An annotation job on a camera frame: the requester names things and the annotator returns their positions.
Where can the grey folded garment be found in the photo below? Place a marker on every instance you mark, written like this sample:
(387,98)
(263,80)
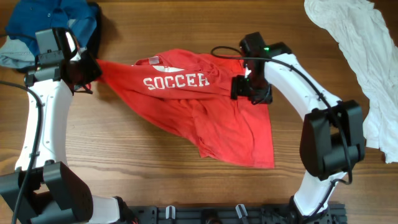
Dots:
(15,54)

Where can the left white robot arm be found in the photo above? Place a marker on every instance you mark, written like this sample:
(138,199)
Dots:
(42,188)

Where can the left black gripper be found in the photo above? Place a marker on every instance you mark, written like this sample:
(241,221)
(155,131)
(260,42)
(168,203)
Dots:
(95,71)

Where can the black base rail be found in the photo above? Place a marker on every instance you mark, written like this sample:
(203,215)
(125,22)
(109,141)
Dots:
(266,214)

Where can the white crumpled cloth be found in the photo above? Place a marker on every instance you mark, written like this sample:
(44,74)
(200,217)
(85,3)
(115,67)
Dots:
(363,37)

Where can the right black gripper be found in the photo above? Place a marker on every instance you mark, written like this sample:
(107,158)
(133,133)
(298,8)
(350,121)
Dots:
(237,88)

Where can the red soccer t-shirt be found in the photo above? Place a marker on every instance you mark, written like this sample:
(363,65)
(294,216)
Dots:
(188,94)

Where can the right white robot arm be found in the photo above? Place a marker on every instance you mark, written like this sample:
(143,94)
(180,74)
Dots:
(332,141)

